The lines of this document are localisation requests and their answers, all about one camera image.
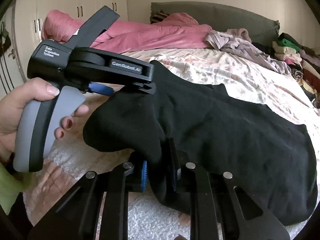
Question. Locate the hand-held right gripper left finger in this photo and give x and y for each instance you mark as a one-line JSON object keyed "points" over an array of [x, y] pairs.
{"points": [[144, 175]]}

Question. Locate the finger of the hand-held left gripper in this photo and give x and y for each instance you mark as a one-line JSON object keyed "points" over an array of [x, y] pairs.
{"points": [[130, 71], [100, 88]]}

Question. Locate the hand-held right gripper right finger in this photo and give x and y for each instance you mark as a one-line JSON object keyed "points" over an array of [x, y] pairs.
{"points": [[179, 173]]}

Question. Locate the black garment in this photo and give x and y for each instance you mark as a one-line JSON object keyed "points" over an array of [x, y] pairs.
{"points": [[225, 135]]}

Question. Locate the crumpled lilac clothes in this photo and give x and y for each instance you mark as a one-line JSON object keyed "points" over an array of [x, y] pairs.
{"points": [[240, 45]]}

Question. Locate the stack of folded clothes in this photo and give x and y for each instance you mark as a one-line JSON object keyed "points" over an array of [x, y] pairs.
{"points": [[290, 50]]}

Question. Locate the person's left hand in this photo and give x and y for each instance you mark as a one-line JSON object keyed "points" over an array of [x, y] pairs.
{"points": [[15, 105]]}

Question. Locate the pink duvet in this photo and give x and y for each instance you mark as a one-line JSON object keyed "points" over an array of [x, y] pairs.
{"points": [[150, 33]]}

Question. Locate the striped pillow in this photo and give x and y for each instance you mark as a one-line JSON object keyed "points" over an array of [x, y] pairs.
{"points": [[160, 16]]}

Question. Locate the grey headboard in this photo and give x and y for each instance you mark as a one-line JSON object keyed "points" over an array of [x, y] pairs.
{"points": [[225, 15]]}

